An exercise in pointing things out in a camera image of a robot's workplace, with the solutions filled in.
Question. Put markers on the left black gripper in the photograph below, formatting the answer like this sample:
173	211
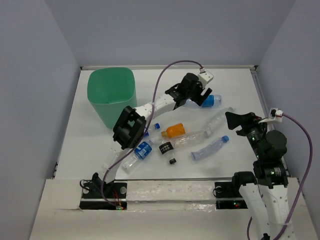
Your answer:
199	87

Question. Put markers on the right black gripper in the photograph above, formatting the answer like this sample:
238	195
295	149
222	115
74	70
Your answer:
247	121

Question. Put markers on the clear bottle white cap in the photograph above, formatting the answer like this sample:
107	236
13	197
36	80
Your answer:
217	121

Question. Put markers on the blue cap crushed bottle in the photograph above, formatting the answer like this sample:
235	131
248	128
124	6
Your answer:
210	149

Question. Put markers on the orange juice bottle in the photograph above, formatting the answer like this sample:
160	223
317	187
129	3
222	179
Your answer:
174	131

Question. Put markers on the long clear crushed bottle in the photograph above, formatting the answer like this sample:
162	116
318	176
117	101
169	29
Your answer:
189	139

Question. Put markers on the small blue label bottle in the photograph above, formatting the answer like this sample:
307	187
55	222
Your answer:
153	129

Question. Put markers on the black label bottle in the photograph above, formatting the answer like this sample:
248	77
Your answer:
168	152

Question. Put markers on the blue label bottle white cap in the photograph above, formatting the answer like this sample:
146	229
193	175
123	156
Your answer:
140	153

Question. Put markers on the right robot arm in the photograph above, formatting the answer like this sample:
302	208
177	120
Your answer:
265	189

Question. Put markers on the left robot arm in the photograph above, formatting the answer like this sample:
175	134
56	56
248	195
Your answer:
132	123

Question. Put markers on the green plastic bin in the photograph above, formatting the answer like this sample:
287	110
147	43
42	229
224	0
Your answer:
109	91

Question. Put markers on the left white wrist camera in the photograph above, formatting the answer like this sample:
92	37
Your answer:
205	77

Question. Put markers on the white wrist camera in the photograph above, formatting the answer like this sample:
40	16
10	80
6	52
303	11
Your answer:
205	77
274	117

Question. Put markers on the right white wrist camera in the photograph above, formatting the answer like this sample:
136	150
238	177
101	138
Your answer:
274	117

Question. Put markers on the metal right frame rail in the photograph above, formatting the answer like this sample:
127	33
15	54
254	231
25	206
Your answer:
265	108

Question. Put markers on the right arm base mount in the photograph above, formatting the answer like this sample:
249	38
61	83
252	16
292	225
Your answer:
226	197

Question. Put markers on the metal front rail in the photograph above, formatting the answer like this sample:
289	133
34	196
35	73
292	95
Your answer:
180	179

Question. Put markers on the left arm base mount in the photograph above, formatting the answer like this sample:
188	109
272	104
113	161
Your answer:
91	198

